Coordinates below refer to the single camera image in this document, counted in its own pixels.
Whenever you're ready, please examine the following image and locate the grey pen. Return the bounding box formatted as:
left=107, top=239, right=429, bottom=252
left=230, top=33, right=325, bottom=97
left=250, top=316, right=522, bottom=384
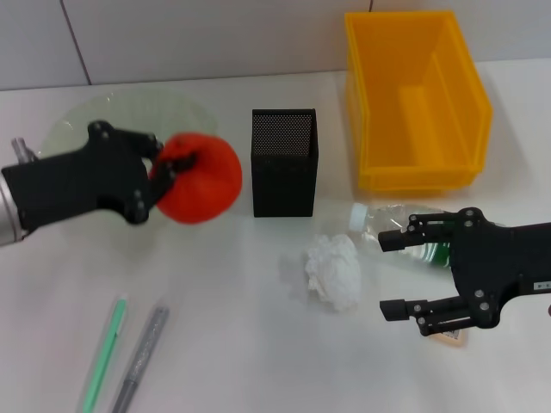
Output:
left=109, top=305, right=170, bottom=413

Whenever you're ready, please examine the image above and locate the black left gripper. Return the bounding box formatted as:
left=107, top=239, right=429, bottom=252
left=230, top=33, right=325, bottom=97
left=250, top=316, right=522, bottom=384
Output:
left=2, top=121, right=199, bottom=229

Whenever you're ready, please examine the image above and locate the orange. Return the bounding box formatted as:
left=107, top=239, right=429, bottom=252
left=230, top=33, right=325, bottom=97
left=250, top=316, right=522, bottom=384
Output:
left=148, top=133, right=244, bottom=225

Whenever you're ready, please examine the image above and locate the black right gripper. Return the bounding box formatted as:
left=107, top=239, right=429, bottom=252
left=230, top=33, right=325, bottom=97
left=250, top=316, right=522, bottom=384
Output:
left=377, top=206, right=551, bottom=339

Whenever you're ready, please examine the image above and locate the clear bottle with green label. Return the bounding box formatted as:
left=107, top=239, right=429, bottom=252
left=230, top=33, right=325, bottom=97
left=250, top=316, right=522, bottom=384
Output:
left=347, top=202, right=466, bottom=270

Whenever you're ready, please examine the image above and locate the yellow plastic bin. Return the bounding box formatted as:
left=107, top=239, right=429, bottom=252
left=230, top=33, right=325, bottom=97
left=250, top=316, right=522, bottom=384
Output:
left=344, top=10, right=494, bottom=193

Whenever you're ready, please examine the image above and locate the white paper ball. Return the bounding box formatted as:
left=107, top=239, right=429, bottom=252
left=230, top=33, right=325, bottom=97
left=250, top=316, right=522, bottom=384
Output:
left=282, top=234, right=362, bottom=313

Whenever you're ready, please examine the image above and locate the left gripper cable with plugs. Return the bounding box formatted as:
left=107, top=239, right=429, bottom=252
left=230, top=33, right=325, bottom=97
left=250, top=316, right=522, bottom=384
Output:
left=10, top=137, right=38, bottom=163

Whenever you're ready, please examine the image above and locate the pale green glass fruit plate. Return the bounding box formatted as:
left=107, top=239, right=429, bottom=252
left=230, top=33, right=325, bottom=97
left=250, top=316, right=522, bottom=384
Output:
left=40, top=90, right=220, bottom=225

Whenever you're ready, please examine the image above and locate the green pen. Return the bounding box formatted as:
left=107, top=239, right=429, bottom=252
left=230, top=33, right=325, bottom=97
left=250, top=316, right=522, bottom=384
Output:
left=81, top=293, right=129, bottom=412

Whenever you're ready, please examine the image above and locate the black mesh pen holder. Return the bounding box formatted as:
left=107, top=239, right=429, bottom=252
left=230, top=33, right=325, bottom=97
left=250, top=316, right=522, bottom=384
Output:
left=251, top=108, right=319, bottom=219

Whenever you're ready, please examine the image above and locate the beige eraser with barcode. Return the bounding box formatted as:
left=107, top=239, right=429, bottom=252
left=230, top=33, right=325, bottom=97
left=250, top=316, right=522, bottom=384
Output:
left=434, top=329, right=468, bottom=348

